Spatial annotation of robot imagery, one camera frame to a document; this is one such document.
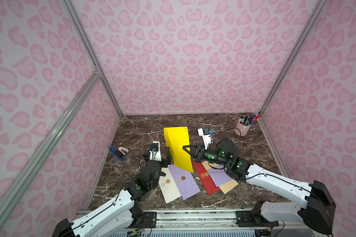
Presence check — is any beige envelope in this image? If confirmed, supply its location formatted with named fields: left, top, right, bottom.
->
left=202, top=161, right=238, bottom=194

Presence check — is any blue stapler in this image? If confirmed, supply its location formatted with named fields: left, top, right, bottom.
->
left=108, top=145, right=129, bottom=162

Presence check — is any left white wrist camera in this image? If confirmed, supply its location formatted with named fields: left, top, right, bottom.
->
left=149, top=141, right=162, bottom=162

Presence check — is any yellow envelope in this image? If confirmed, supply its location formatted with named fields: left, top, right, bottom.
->
left=164, top=127, right=193, bottom=173

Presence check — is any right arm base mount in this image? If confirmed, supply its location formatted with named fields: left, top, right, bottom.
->
left=235, top=200, right=279, bottom=228

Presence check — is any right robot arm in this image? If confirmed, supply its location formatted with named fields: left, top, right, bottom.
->
left=183, top=139, right=336, bottom=236

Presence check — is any purple envelope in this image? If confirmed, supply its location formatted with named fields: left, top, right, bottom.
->
left=168, top=165, right=200, bottom=200
left=208, top=168, right=232, bottom=187

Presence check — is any red envelope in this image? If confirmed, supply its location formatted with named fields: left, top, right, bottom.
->
left=192, top=162, right=220, bottom=195

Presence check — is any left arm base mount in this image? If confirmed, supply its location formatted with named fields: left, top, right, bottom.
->
left=126, top=205, right=157, bottom=229

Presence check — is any white envelope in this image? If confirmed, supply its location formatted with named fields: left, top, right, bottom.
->
left=159, top=168, right=181, bottom=203

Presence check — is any aluminium front rail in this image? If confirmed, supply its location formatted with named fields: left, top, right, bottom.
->
left=68, top=207, right=327, bottom=237

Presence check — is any pink pen cup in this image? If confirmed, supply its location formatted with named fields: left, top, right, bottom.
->
left=234, top=118, right=251, bottom=136

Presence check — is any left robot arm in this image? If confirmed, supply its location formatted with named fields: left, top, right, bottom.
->
left=52, top=151, right=172, bottom=237

